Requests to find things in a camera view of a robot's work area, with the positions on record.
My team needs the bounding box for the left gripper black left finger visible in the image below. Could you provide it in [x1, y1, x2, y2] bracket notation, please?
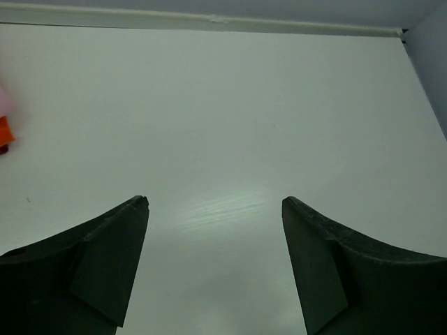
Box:
[1, 195, 149, 334]

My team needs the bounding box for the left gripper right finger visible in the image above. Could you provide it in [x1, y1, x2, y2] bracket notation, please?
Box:
[281, 197, 446, 334]

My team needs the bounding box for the pink t shirt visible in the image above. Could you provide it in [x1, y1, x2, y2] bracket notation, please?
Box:
[0, 86, 17, 117]

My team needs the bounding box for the orange folded t shirt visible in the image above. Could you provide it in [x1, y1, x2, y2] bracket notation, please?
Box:
[0, 117, 15, 147]

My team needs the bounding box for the aluminium table edge rail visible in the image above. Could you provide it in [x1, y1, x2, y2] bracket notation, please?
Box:
[1, 1, 404, 40]

